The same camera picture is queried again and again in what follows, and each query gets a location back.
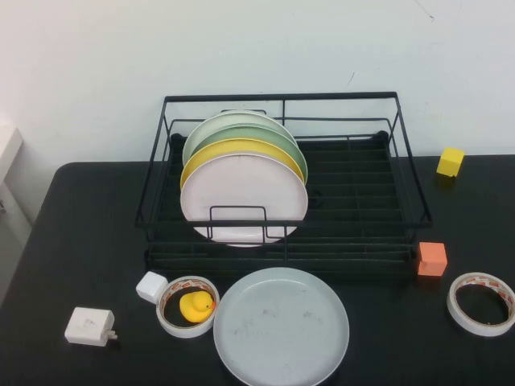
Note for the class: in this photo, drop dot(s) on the grey-blue round plate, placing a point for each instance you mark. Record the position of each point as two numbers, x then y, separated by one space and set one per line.
281 329

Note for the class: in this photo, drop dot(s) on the pink round plate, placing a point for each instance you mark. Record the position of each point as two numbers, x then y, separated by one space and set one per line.
241 185

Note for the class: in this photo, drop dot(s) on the yellow round plate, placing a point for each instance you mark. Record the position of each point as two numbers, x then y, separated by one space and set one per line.
209 154

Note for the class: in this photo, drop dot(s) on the pale green round plate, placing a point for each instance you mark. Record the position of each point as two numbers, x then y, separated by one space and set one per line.
209 124

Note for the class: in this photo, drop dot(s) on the yellow rubber duck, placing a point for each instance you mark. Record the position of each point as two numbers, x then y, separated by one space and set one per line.
193 307

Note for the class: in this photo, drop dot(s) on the small white cube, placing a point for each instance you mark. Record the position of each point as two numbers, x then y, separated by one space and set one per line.
149 286

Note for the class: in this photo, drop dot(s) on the white tape roll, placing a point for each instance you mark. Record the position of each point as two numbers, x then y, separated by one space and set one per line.
181 330
462 321

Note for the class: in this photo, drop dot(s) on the orange cube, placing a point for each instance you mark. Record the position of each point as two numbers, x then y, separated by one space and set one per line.
431 259

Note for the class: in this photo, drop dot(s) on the yellow cube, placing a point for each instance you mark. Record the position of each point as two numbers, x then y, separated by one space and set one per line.
450 161

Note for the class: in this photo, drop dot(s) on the white power adapter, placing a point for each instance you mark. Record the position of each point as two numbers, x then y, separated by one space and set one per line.
86 325

